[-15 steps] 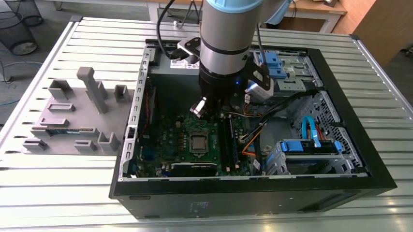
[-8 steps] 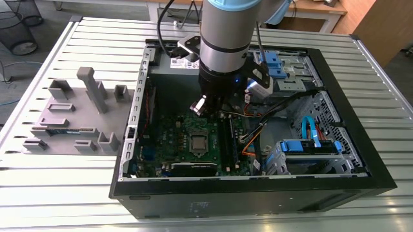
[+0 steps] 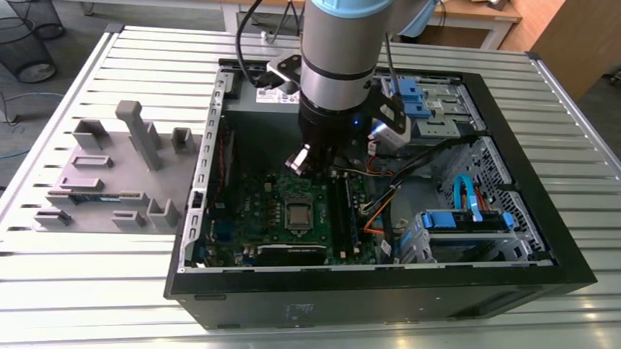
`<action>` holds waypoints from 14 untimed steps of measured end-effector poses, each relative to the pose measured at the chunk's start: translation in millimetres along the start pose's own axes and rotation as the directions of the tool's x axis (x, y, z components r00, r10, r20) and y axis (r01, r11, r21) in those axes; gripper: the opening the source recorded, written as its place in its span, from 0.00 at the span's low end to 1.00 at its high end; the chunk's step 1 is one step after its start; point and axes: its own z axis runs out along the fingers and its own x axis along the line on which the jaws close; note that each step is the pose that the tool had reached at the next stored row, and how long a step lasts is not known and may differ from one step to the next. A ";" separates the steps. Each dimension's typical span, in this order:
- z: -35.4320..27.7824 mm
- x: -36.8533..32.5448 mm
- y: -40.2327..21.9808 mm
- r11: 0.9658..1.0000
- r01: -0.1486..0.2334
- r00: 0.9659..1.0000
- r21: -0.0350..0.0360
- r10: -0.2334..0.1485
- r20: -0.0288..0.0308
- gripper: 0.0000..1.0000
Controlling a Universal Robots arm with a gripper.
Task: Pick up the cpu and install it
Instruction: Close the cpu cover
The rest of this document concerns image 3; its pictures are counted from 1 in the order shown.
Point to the wooden cabinet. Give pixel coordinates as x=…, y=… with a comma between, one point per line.
x=572, y=43

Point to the CPU with silver top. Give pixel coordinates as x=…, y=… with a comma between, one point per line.
x=300, y=215

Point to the grey metal disk bay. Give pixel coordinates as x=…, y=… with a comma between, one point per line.
x=417, y=251

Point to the wooden desk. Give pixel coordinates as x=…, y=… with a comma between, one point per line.
x=465, y=36

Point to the hard disk in blue carrier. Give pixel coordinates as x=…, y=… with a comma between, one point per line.
x=439, y=221

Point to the RAM stick blue label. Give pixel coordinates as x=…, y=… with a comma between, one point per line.
x=94, y=199

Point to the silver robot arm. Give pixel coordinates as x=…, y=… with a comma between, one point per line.
x=334, y=54

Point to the black RAM slot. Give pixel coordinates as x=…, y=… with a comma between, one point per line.
x=337, y=218
x=346, y=218
x=341, y=218

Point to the black mesh waste basket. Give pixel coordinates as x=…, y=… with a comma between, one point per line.
x=30, y=54
x=49, y=22

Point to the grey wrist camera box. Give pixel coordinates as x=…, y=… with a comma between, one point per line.
x=286, y=72

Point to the green motherboard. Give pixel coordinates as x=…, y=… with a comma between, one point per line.
x=253, y=218

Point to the blue disk carrier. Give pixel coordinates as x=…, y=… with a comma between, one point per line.
x=421, y=105

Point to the black PC case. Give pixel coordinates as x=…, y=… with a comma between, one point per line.
x=369, y=291

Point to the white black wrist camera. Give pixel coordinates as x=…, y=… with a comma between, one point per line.
x=396, y=136

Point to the grey metal drive cage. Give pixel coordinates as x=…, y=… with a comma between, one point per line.
x=437, y=131

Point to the grey power supply unit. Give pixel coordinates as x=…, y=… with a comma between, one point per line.
x=262, y=138

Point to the grey parts rack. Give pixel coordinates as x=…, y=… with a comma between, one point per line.
x=117, y=178

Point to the black graphics card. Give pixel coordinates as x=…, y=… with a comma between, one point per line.
x=292, y=256

